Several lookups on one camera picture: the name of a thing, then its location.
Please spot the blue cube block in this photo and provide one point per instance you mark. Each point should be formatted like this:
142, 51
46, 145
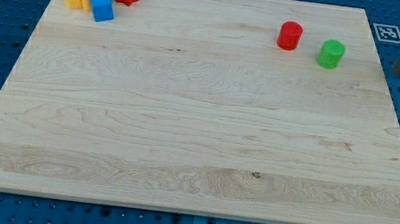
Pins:
102, 10

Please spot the wooden board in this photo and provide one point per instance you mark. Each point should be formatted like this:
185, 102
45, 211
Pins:
190, 106

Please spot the red cylinder block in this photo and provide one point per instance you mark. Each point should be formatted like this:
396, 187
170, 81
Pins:
289, 35

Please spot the green cylinder block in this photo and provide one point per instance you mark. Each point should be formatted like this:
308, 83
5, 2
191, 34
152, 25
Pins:
330, 54

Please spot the white fiducial marker tag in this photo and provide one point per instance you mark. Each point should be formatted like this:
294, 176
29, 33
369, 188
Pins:
387, 33

